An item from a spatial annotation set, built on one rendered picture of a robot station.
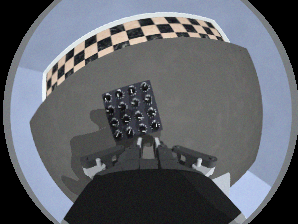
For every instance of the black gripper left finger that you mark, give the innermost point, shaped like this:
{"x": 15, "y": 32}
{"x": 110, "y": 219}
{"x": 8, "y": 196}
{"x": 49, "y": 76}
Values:
{"x": 102, "y": 160}

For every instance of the black knob box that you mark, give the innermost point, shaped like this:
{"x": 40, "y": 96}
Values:
{"x": 122, "y": 105}

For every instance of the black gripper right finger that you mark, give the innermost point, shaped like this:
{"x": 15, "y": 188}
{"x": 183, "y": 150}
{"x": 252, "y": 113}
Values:
{"x": 168, "y": 158}

